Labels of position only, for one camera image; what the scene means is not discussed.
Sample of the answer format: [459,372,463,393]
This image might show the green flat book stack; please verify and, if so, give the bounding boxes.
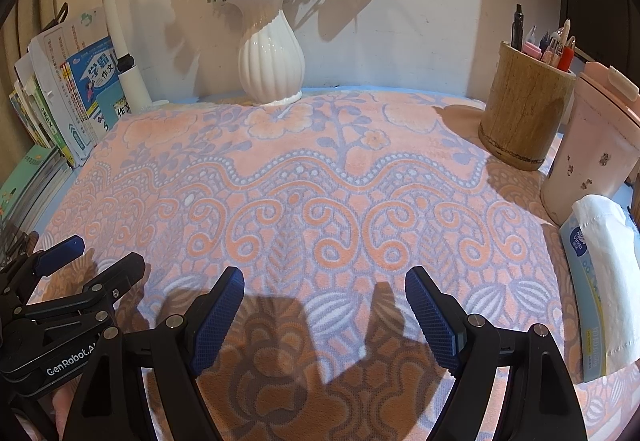
[1,145,73,232]

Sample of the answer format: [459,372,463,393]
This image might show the tissue pack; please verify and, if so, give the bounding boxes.
[560,195,639,381]

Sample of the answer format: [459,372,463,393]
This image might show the upright books row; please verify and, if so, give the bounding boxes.
[14,8,130,167]

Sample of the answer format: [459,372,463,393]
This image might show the pink patterned table cloth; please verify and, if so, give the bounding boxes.
[29,90,640,441]

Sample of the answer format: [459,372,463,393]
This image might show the white ribbed vase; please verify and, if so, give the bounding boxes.
[228,0,306,106]

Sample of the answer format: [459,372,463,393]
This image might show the wooden pen holder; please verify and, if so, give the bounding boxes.
[478,42,576,171]

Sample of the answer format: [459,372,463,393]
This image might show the pens in holder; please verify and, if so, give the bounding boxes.
[509,3,576,72]

